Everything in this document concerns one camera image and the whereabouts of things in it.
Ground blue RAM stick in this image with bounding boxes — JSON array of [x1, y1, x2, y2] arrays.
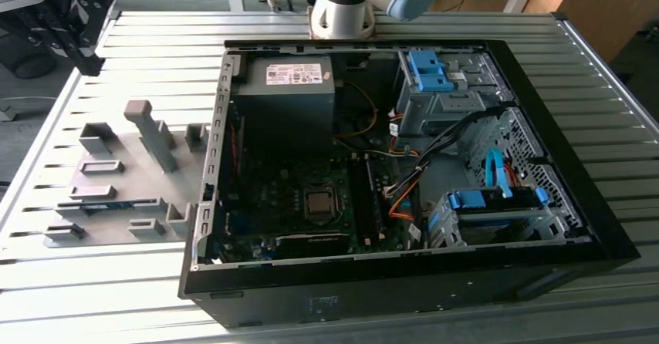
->
[[56, 198, 160, 211]]

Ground black RAM slot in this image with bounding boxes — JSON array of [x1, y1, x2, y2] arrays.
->
[[347, 153, 369, 247]]

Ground white floor stand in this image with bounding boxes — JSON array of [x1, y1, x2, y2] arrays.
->
[[0, 96, 59, 122]]

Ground grey parts rack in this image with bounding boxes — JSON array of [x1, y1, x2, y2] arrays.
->
[[43, 99, 212, 249]]

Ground grey power supply unit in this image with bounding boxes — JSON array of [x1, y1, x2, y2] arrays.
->
[[231, 55, 337, 156]]

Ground green motherboard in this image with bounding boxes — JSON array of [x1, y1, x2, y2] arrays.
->
[[214, 150, 429, 262]]

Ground CPU socket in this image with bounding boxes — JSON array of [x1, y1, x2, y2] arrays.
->
[[300, 181, 342, 224]]

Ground silver CPU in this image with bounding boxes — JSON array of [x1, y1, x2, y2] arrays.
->
[[307, 191, 335, 214]]

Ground blue drive bay latch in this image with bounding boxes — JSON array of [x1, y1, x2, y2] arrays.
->
[[406, 50, 458, 93]]

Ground black graphics card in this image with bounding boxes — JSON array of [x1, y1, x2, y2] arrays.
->
[[274, 232, 353, 259]]

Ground grey metal drive cage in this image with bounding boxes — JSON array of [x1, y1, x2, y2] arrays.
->
[[395, 49, 517, 137]]

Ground black open PC case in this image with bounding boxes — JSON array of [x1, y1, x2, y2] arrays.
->
[[178, 39, 642, 329]]

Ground hard disk in blue carrier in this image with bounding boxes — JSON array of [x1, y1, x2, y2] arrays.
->
[[446, 187, 549, 211]]

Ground grey metal disk bay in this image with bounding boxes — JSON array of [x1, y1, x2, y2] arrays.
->
[[426, 201, 571, 249]]

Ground brown wooden cabinet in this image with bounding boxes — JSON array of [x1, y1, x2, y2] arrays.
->
[[525, 0, 659, 64]]

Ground black wire mesh bin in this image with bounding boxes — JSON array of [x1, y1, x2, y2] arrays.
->
[[10, 45, 59, 79]]

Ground thin yellow wire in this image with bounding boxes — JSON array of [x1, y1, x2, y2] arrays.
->
[[333, 81, 381, 141]]

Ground coloured power wires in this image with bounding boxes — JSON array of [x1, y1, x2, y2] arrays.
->
[[334, 137, 422, 160]]

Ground black cable bundle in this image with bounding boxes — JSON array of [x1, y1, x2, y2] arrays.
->
[[383, 106, 503, 201]]

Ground orange wire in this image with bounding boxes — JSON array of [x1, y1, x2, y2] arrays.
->
[[389, 189, 414, 220]]

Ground blue flat wire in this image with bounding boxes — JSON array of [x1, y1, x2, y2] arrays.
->
[[486, 149, 515, 199]]

